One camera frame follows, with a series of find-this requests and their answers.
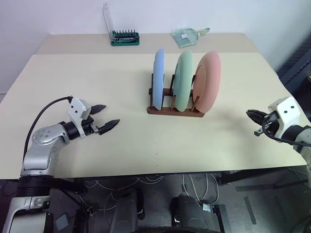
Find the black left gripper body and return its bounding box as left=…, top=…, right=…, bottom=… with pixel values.
left=81, top=116, right=101, bottom=136

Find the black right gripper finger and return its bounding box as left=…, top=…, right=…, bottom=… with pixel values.
left=245, top=109, right=268, bottom=126

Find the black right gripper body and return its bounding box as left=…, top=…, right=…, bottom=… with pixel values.
left=253, top=110, right=280, bottom=139

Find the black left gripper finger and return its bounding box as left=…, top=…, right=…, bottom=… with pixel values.
left=90, top=104, right=107, bottom=116
left=98, top=118, right=121, bottom=135

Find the red plate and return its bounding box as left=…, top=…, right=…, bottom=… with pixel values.
left=193, top=50, right=222, bottom=114

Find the blue plate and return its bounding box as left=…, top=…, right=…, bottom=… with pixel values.
left=152, top=48, right=167, bottom=110

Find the wooden dish rack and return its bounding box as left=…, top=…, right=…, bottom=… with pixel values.
left=147, top=74, right=205, bottom=118

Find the green plate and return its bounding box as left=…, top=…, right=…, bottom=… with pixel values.
left=173, top=50, right=195, bottom=112

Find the beige table cover sheet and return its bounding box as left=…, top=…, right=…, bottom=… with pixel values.
left=0, top=51, right=309, bottom=180

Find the dark ribbed panel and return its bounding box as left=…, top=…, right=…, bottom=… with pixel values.
left=276, top=31, right=311, bottom=90

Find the green screwdriver bit set case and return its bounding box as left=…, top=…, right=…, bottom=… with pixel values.
left=102, top=1, right=140, bottom=47

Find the grey square floor pad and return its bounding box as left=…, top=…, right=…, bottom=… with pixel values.
left=55, top=213, right=70, bottom=229

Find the clear plastic dustpan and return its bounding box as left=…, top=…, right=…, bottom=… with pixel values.
left=171, top=27, right=211, bottom=48

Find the dark rounded shape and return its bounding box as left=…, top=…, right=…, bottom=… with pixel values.
left=171, top=194, right=207, bottom=228

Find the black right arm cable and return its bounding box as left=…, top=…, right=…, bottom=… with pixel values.
left=261, top=114, right=311, bottom=147

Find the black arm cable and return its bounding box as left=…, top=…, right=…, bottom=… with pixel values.
left=261, top=114, right=311, bottom=147
left=24, top=96, right=73, bottom=168

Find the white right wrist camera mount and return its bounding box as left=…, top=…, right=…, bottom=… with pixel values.
left=268, top=96, right=304, bottom=139

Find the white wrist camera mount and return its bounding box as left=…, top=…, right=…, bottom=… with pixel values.
left=268, top=96, right=304, bottom=139
left=67, top=97, right=92, bottom=138

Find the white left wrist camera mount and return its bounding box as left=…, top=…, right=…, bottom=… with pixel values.
left=67, top=97, right=92, bottom=138

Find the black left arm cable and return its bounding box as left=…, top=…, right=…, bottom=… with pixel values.
left=24, top=96, right=73, bottom=168

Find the black table frame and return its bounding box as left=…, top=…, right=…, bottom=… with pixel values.
left=48, top=168, right=309, bottom=192

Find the wavy white cable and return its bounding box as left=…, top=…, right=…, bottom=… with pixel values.
left=85, top=173, right=163, bottom=190

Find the looped white cable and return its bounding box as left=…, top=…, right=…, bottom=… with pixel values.
left=182, top=173, right=219, bottom=203

